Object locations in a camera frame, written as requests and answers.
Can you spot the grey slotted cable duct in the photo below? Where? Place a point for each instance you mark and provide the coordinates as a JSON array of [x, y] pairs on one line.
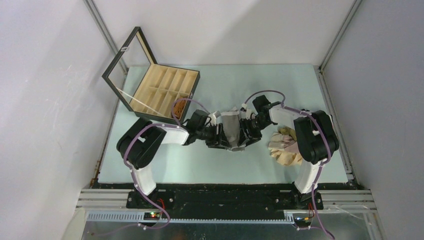
[[142, 217]]

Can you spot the controller board with leds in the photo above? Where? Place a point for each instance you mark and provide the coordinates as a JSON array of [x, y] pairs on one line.
[[303, 222], [152, 216]]

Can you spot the pale pink underwear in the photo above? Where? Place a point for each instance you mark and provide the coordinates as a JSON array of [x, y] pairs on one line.
[[293, 148]]

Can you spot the beige crumpled underwear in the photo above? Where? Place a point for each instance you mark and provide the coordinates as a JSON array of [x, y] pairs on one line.
[[276, 147]]

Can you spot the left controller board with leds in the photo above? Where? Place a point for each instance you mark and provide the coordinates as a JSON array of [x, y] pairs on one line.
[[152, 216]]

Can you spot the orange-brown underwear with cream waistband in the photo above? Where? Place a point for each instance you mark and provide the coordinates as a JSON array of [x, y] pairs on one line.
[[178, 108]]

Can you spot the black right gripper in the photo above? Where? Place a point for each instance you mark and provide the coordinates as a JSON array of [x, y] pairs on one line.
[[249, 138]]

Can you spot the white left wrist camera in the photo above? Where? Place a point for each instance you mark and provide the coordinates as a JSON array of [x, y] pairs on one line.
[[213, 118]]

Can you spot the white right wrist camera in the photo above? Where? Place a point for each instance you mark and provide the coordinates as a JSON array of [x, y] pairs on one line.
[[246, 113]]

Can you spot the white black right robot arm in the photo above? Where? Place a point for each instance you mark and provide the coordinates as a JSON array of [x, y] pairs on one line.
[[315, 136]]

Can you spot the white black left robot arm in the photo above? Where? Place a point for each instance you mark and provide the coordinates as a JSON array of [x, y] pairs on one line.
[[141, 141]]

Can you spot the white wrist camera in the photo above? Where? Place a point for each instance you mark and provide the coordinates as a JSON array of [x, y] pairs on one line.
[[246, 113], [213, 118]]

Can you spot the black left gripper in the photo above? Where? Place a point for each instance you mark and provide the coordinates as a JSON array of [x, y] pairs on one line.
[[219, 140]]

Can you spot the right controller board with leds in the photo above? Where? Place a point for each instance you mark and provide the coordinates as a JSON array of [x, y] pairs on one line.
[[303, 222]]

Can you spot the black divided storage box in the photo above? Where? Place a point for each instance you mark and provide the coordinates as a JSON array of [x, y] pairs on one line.
[[144, 86]]

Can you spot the olive green underwear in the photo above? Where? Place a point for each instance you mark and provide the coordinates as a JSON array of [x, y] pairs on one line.
[[289, 132]]

